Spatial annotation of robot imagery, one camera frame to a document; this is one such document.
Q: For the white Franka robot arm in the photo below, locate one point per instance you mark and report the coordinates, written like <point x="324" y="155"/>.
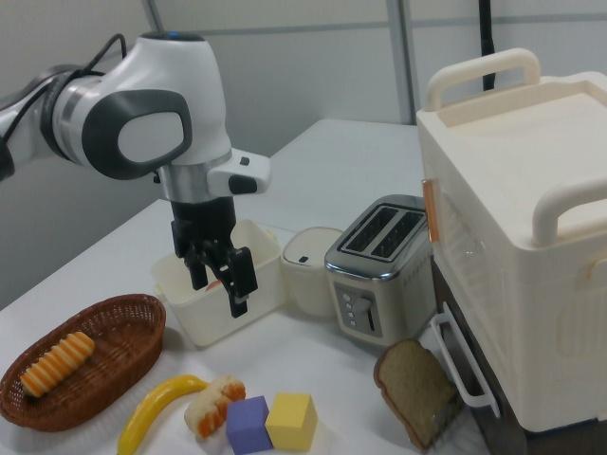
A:
<point x="142" y="95"/>

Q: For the yellow toy banana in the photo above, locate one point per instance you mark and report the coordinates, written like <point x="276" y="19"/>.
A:
<point x="152" y="407"/>

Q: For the yellow foam cube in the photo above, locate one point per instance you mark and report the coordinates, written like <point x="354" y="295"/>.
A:
<point x="289" y="422"/>

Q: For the purple foam cube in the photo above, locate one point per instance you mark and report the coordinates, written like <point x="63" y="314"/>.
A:
<point x="249" y="424"/>

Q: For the brown wicker basket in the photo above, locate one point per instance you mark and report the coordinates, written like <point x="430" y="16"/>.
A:
<point x="123" y="351"/>

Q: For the white open plastic container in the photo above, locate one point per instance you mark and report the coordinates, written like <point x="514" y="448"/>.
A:
<point x="208" y="317"/>

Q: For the brown bread slice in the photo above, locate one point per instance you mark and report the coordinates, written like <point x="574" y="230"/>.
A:
<point x="412" y="388"/>

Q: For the small cream lidded bin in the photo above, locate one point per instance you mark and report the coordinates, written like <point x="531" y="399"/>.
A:
<point x="308" y="279"/>

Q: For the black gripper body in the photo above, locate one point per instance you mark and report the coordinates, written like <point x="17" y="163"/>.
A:
<point x="204" y="223"/>

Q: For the orange striped bread roll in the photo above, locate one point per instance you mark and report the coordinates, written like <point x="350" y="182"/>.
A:
<point x="59" y="362"/>

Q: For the black pole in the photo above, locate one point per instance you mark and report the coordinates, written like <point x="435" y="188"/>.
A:
<point x="487" y="42"/>

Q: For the bread piece with orange crust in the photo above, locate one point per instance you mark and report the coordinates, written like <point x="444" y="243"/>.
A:
<point x="208" y="407"/>

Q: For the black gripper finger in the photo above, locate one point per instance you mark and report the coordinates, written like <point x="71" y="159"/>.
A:
<point x="198" y="275"/>
<point x="241" y="279"/>

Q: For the silver two-slot toaster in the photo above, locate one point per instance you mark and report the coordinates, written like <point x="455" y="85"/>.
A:
<point x="379" y="279"/>

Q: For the red apple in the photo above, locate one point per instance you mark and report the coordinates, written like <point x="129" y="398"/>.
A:
<point x="215" y="285"/>

